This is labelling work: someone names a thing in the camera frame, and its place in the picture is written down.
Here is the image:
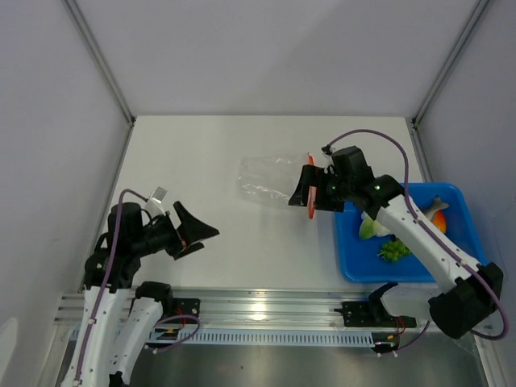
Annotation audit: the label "green toy grapes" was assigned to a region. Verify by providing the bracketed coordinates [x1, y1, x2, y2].
[377, 239, 412, 263]

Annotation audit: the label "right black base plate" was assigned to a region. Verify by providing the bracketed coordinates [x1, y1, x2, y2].
[334, 301, 417, 328]

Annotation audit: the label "aluminium frame post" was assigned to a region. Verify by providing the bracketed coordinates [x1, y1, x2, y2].
[61, 0, 135, 126]
[411, 0, 494, 130]

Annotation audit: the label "left aluminium frame post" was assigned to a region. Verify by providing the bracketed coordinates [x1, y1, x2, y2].
[61, 0, 135, 126]

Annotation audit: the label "grey toy fish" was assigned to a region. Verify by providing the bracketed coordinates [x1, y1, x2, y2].
[423, 195, 450, 221]

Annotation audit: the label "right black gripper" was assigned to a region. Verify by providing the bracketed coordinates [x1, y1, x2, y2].
[288, 165, 353, 213]

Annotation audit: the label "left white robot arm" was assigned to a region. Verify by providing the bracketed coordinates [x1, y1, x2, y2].
[61, 200, 219, 386]

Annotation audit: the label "aluminium mounting rail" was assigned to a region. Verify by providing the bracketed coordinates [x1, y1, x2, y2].
[52, 286, 495, 331]

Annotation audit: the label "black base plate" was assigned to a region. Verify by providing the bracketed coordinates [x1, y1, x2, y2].
[334, 301, 417, 328]
[162, 298, 201, 324]

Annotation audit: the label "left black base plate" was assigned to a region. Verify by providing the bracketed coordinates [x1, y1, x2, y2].
[162, 298, 201, 324]

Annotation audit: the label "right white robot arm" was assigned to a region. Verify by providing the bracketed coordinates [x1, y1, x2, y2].
[289, 164, 510, 340]

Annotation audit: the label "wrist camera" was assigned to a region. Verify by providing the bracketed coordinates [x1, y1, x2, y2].
[144, 186, 169, 220]
[322, 145, 373, 179]

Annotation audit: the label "clear zip bag orange zipper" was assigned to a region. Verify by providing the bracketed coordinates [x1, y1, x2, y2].
[237, 152, 314, 210]

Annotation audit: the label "white toy cauliflower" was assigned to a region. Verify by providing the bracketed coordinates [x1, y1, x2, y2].
[359, 211, 392, 239]

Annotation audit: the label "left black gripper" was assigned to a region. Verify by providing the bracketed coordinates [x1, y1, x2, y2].
[132, 200, 218, 260]

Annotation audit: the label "blue plastic tray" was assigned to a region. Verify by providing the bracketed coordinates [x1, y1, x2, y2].
[335, 183, 488, 284]

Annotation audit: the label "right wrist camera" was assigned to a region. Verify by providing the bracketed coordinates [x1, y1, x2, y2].
[322, 145, 373, 179]

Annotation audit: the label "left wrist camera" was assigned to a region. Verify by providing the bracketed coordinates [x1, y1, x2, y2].
[144, 186, 169, 220]

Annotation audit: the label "white slotted cable duct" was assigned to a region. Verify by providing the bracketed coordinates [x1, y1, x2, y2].
[185, 327, 375, 348]

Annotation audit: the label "right aluminium frame post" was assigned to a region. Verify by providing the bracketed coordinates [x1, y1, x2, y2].
[411, 0, 494, 130]

